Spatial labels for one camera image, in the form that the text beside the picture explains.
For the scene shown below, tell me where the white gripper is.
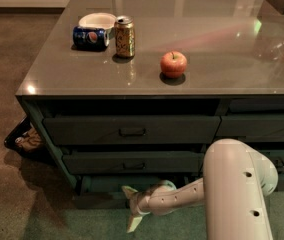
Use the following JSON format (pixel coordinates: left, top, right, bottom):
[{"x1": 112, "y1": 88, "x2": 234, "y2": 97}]
[{"x1": 122, "y1": 180, "x2": 176, "y2": 233}]

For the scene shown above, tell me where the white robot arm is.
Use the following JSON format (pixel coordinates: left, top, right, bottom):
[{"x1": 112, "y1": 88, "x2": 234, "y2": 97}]
[{"x1": 122, "y1": 139, "x2": 278, "y2": 240}]

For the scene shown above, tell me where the red apple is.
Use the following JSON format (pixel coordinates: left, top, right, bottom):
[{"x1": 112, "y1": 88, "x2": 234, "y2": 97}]
[{"x1": 160, "y1": 51, "x2": 187, "y2": 78}]

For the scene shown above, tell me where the gold soda can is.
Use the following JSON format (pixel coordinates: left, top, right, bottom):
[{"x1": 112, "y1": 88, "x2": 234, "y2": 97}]
[{"x1": 114, "y1": 15, "x2": 135, "y2": 58}]

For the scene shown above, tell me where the white bowl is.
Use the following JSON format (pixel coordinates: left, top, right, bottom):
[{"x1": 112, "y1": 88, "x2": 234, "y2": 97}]
[{"x1": 78, "y1": 13, "x2": 116, "y2": 33}]

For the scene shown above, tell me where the black bin with brown bag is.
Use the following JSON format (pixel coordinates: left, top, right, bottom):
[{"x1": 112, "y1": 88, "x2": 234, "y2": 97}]
[{"x1": 4, "y1": 117, "x2": 51, "y2": 163}]

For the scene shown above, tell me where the grey drawer cabinet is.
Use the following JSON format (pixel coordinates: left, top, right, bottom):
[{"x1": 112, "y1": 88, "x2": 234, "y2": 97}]
[{"x1": 17, "y1": 0, "x2": 284, "y2": 193}]

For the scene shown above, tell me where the blue pepsi can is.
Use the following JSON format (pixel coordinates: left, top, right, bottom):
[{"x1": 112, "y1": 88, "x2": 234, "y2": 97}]
[{"x1": 72, "y1": 26, "x2": 109, "y2": 50}]

